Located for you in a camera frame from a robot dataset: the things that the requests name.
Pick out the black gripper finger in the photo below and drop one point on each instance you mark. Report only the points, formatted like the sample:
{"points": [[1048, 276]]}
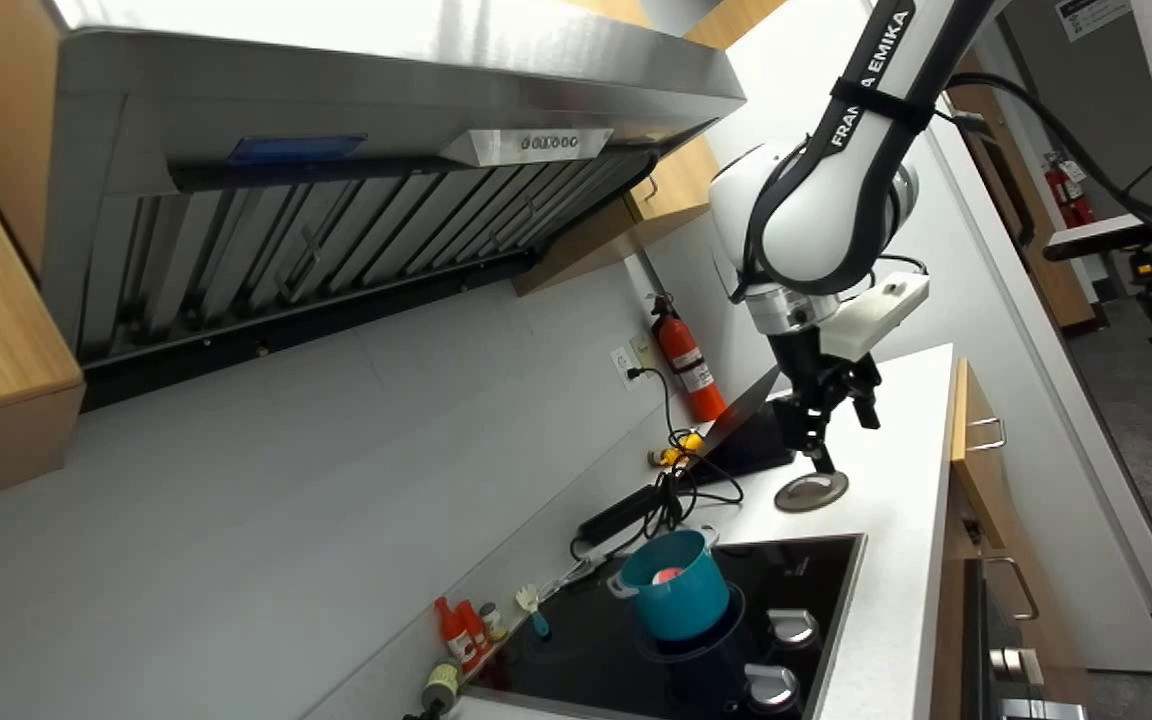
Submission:
{"points": [[827, 459], [812, 452]]}

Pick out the black glass cooktop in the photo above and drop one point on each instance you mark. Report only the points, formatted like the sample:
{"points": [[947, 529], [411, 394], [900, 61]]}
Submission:
{"points": [[754, 651]]}

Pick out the wooden lower cabinets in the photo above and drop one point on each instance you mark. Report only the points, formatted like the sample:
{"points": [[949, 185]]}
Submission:
{"points": [[981, 526]]}

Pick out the wall power outlet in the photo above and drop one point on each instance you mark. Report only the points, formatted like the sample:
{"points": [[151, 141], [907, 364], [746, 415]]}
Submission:
{"points": [[632, 361]]}

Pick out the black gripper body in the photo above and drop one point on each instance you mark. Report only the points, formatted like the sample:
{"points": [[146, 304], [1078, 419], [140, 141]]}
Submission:
{"points": [[823, 383]]}

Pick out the silver stove knob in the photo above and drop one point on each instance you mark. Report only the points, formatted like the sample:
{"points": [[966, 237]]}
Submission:
{"points": [[772, 695], [792, 627]]}

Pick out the wooden upper cabinet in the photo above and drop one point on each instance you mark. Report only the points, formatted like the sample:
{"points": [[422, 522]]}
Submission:
{"points": [[673, 194]]}

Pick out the red fire extinguisher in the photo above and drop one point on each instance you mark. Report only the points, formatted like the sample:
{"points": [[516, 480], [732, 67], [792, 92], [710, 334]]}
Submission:
{"points": [[683, 354]]}

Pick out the red sauce bottle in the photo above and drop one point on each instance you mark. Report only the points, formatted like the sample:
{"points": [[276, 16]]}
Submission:
{"points": [[463, 635]]}

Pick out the small green-capped bottle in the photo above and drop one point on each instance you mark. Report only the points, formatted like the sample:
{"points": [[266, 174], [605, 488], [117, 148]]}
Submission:
{"points": [[440, 689]]}

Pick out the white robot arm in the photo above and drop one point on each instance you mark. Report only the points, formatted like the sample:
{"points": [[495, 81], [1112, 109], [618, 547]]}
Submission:
{"points": [[829, 208]]}

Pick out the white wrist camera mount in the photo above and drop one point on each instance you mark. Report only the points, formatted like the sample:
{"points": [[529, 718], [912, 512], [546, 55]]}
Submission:
{"points": [[875, 314]]}

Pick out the teal cooking pot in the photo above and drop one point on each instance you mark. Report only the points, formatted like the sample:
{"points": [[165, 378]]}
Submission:
{"points": [[673, 585]]}

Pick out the stainless steel range hood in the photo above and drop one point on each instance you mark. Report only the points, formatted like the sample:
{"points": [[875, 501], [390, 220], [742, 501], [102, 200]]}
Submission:
{"points": [[230, 160]]}

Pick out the open black laptop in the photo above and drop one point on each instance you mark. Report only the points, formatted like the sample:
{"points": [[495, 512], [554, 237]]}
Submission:
{"points": [[754, 434]]}

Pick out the black built-in oven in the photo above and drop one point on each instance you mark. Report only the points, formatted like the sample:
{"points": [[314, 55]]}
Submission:
{"points": [[1002, 671]]}

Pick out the black power strip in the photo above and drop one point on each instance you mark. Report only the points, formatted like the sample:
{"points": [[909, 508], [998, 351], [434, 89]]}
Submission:
{"points": [[618, 517]]}

